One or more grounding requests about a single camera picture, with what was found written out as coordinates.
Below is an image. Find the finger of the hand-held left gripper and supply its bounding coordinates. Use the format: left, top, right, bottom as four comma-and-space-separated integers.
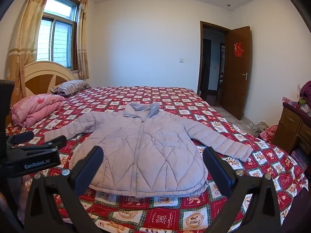
6, 130, 35, 145
6, 135, 68, 152

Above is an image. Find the person's left hand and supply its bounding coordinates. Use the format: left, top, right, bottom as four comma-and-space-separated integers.
18, 174, 32, 199

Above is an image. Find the light purple quilted puffer jacket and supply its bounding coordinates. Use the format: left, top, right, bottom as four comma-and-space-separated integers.
44, 102, 253, 198

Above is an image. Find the brown wooden dresser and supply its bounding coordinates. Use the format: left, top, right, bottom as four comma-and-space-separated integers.
271, 102, 311, 156

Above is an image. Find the red cloth pile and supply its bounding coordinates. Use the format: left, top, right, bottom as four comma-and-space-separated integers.
260, 125, 279, 143

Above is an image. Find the cream and brown headboard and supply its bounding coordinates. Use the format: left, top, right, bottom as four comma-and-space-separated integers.
5, 61, 78, 127

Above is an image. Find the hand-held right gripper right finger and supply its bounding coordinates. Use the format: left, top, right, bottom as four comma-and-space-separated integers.
202, 146, 282, 233

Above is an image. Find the pink floral folded quilt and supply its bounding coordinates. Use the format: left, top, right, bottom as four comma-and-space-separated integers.
11, 93, 66, 128

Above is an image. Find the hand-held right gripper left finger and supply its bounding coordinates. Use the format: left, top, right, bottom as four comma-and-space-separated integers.
24, 146, 107, 233

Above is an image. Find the dark wooden door frame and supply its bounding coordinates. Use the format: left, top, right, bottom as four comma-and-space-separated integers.
196, 21, 231, 107

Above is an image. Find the purple garment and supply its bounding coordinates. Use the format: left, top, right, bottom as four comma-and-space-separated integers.
300, 80, 311, 98

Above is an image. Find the grey patterned cloth pile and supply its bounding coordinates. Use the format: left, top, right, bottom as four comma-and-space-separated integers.
251, 121, 269, 136

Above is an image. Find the red paper door decoration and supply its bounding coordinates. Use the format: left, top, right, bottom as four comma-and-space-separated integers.
234, 42, 244, 57

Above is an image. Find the sliding glass window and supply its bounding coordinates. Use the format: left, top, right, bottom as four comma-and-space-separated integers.
36, 0, 80, 70

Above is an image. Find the bed with red checked sheet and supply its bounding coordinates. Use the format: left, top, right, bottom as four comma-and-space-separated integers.
5, 86, 309, 233

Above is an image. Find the brown wooden door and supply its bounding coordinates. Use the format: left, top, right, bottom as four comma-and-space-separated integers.
220, 26, 253, 120

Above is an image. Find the pink box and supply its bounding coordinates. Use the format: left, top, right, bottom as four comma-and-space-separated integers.
282, 97, 299, 107

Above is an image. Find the striped pillow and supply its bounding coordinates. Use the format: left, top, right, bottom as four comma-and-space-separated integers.
50, 80, 91, 96

